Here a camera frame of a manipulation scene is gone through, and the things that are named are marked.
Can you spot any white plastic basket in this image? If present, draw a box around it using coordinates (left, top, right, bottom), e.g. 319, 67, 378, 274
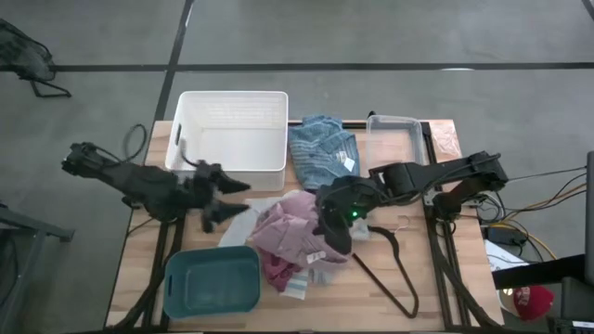
164, 90, 290, 192

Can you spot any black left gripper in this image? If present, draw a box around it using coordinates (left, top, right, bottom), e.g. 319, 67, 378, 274
183, 160, 252, 234

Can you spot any black frame rail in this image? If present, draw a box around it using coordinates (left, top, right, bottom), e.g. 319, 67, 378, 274
287, 119, 431, 129
420, 121, 468, 331
141, 215, 187, 331

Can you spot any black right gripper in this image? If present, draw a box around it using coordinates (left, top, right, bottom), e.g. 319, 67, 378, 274
313, 175, 380, 255

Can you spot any clear plastic bag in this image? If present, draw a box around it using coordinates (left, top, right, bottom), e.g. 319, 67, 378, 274
429, 121, 464, 161

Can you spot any clear plastic container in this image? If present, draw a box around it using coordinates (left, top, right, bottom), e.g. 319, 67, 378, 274
365, 114, 429, 175

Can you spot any black power adapter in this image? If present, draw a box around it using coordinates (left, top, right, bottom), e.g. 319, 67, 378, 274
485, 225, 529, 248

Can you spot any teal plastic bin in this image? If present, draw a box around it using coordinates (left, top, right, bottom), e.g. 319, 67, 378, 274
161, 245, 262, 320

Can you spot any black clothes hanger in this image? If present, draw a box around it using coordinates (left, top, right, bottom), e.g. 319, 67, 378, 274
350, 214, 421, 320

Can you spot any black desk bar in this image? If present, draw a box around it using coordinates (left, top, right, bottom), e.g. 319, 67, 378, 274
491, 253, 587, 290

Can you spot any grey metal table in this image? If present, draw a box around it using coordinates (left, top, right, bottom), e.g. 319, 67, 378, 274
0, 201, 76, 334

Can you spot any red and white cap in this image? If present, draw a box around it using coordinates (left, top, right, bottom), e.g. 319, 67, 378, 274
498, 285, 556, 323

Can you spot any white paper sheet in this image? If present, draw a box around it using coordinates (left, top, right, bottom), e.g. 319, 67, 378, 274
484, 238, 530, 273

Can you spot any white striped sock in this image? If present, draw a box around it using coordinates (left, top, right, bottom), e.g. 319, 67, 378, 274
279, 268, 311, 302

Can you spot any yellow cable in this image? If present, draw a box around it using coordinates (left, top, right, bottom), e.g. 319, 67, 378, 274
489, 222, 558, 261

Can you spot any blue striped cloth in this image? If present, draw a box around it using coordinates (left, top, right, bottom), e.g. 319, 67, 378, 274
287, 114, 362, 191

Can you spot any light grey cloth sheet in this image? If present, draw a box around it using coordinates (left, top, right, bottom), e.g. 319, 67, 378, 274
216, 187, 303, 249

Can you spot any pink cloth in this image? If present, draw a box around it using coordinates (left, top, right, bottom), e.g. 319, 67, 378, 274
249, 188, 352, 269

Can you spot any thin black cable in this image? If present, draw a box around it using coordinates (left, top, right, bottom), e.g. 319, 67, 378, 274
507, 165, 588, 183

